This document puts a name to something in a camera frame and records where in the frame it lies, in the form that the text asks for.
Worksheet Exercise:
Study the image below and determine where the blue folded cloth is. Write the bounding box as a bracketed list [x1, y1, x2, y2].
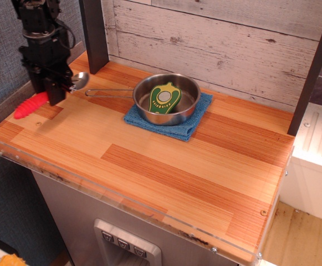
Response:
[124, 93, 213, 141]

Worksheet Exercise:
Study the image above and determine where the clear acrylic front guard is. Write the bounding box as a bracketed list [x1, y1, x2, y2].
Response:
[0, 130, 293, 265]

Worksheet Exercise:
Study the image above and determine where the yellow object bottom left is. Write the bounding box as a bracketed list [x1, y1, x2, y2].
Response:
[0, 254, 27, 266]

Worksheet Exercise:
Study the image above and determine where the dark right frame post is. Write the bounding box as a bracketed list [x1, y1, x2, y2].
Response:
[287, 35, 322, 136]

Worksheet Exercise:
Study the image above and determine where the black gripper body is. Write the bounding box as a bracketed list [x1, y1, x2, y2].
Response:
[19, 30, 72, 80]

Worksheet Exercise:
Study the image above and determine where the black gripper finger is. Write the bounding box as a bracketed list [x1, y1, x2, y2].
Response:
[44, 78, 66, 106]
[27, 65, 46, 93]

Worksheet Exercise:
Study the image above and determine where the silver dispenser button panel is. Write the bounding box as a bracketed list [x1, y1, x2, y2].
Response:
[94, 219, 162, 265]

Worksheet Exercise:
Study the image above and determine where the grey toy cabinet front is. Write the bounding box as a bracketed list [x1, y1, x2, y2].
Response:
[33, 172, 236, 265]

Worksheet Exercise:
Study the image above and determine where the green toy pepper slice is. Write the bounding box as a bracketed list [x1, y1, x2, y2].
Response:
[149, 82, 182, 114]

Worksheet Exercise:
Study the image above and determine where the white toy sink unit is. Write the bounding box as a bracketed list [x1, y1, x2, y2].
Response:
[279, 104, 322, 219]

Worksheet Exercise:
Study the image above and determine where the red handled metal spoon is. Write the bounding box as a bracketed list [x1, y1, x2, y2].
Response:
[13, 72, 89, 119]

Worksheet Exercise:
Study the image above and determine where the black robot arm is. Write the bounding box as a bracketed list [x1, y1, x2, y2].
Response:
[12, 1, 75, 106]

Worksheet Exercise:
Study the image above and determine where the small steel pan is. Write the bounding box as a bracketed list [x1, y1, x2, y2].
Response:
[85, 73, 202, 126]

